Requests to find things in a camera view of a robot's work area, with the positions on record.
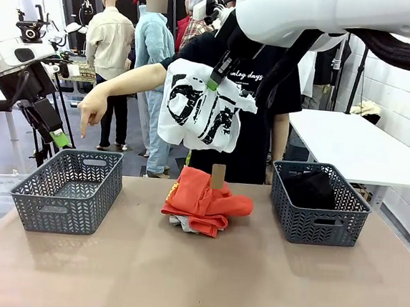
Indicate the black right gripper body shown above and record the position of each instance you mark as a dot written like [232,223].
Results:
[240,38]

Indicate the person's right hand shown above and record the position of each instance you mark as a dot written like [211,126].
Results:
[94,108]

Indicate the mannequin in plaid hoodie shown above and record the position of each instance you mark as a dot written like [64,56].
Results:
[196,27]

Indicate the orange T-shirt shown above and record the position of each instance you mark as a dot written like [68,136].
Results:
[201,200]

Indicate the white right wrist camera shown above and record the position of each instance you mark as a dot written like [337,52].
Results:
[207,8]

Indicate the mannequin in cream shirt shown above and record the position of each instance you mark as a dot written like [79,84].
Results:
[110,44]

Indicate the black leaning poles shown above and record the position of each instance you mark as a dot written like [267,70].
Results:
[340,79]

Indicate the white black print T-shirt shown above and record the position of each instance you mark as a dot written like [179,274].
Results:
[193,123]

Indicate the grey plastic woven basket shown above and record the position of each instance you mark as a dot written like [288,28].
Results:
[63,216]
[320,228]

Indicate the person in black T-shirt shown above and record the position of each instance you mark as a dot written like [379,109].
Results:
[257,129]

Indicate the mannequin in white shirt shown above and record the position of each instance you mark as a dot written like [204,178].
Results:
[305,76]

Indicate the person's left forearm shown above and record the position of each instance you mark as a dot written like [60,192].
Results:
[280,138]

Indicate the person's right forearm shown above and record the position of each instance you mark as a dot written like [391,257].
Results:
[136,79]

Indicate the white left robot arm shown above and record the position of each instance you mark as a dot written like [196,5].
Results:
[5,53]

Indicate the large white table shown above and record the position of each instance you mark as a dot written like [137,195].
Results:
[353,145]

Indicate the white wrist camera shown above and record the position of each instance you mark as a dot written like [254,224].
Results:
[207,8]
[59,69]

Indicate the black shorts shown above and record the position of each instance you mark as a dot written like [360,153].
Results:
[309,191]

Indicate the mannequin in black shirt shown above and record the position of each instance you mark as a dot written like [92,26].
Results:
[323,70]

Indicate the grey shorts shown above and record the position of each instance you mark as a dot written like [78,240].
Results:
[181,224]

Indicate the brown cardboard hang tag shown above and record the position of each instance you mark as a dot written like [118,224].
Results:
[218,176]

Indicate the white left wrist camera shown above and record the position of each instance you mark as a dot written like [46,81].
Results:
[59,69]

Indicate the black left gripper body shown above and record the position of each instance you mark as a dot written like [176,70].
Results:
[27,86]

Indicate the mannequin in neon green trousers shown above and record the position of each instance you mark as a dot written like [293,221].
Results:
[189,157]

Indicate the black camera tripod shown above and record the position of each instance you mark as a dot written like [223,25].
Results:
[66,112]

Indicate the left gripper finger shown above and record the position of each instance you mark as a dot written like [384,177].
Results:
[32,120]
[48,114]

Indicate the mannequin in blue fleece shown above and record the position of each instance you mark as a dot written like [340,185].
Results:
[153,45]

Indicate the patterned tablecloth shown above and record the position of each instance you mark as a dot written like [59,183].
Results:
[81,72]

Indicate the person's left hand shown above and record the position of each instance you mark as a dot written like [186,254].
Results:
[269,173]

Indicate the black light stand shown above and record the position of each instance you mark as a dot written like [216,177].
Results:
[356,84]

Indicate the pale yellow cloth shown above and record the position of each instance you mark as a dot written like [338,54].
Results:
[363,108]

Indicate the mannequin in red garment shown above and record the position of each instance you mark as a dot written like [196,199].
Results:
[181,29]

